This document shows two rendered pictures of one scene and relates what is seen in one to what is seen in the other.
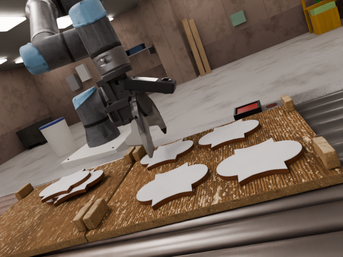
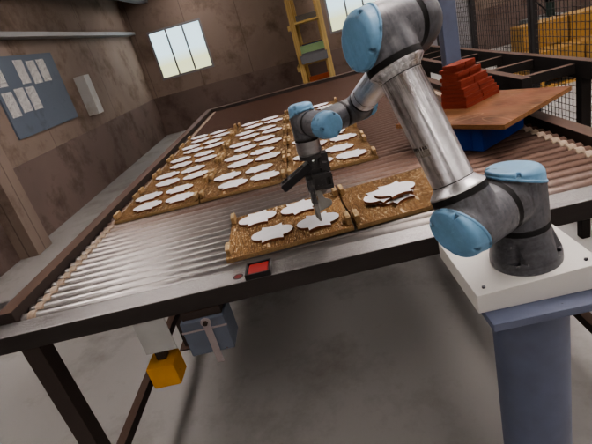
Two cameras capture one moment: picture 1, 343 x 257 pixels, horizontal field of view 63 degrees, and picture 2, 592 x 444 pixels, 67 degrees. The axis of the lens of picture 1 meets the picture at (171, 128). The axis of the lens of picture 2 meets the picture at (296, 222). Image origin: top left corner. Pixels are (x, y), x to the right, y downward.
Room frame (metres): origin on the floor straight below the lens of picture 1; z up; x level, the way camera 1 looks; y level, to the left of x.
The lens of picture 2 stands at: (1.92, -0.41, 1.52)
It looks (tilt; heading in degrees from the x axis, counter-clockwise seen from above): 22 degrees down; 164
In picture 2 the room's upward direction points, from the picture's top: 16 degrees counter-clockwise
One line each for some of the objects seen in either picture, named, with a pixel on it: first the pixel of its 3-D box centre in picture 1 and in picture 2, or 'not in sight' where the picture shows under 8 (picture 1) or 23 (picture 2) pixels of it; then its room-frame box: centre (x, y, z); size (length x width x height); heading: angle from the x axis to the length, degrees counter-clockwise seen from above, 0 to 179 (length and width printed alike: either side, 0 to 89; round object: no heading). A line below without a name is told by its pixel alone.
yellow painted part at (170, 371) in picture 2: not in sight; (158, 349); (0.64, -0.58, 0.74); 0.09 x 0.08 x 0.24; 69
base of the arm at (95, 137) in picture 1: (100, 129); (522, 239); (1.23, 0.29, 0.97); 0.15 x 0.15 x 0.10
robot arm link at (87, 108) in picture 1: (90, 104); (514, 193); (1.23, 0.28, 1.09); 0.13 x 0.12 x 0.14; 98
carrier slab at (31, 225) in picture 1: (51, 207); (403, 192); (0.67, 0.36, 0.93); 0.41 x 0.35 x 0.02; 73
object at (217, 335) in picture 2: not in sight; (210, 329); (0.70, -0.41, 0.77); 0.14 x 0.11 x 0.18; 69
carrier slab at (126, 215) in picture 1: (206, 160); (286, 223); (0.54, -0.04, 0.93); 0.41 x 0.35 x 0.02; 72
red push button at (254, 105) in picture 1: (247, 110); (258, 269); (0.76, -0.22, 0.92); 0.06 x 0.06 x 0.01; 69
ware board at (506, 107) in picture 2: not in sight; (480, 107); (0.40, 0.95, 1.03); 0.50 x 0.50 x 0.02; 15
